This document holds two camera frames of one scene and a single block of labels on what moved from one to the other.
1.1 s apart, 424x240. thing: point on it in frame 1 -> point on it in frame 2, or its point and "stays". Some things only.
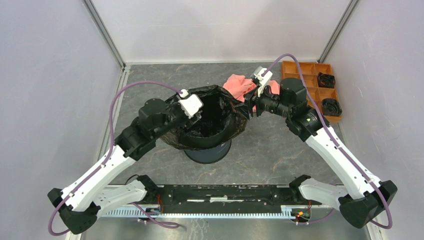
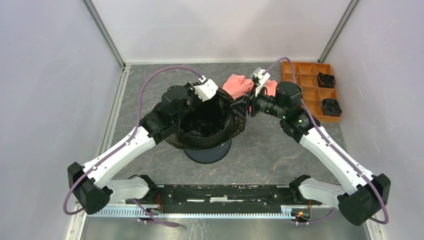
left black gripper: x=188 y=122 -> x=191 y=90
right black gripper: x=251 y=99 stays
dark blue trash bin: x=211 y=155 stays
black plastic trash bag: x=223 y=117 stays
